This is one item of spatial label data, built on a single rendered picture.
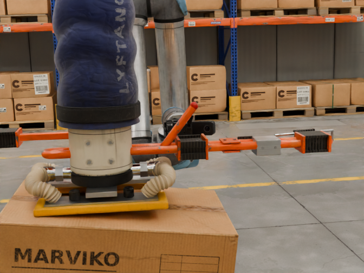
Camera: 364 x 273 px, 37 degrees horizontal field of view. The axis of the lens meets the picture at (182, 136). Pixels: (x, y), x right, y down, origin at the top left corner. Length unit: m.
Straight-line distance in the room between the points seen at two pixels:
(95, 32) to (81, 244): 0.52
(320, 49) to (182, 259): 9.31
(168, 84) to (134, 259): 0.91
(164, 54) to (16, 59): 7.97
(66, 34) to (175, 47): 0.76
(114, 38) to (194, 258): 0.59
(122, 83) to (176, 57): 0.71
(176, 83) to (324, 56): 8.57
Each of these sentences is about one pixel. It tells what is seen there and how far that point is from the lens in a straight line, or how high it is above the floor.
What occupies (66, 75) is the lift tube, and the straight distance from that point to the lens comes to 1.43.
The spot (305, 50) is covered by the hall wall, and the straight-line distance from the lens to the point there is 10.46.
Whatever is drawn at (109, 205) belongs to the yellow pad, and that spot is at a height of 1.01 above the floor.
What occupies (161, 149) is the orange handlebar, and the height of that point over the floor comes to 1.13.
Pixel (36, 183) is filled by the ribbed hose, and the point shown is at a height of 1.07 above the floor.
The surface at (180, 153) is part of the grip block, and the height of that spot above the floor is 1.12.
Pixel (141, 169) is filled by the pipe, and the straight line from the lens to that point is 1.51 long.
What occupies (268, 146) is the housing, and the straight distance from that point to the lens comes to 1.55.
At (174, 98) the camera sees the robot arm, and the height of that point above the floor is 1.19.
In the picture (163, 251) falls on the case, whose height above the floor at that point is 0.91.
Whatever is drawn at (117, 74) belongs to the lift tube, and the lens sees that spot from 1.41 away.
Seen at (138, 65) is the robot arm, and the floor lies 1.33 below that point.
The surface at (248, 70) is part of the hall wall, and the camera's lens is 10.17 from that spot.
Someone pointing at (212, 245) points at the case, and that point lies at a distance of 1.40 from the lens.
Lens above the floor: 1.45
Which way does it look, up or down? 11 degrees down
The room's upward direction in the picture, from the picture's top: 2 degrees counter-clockwise
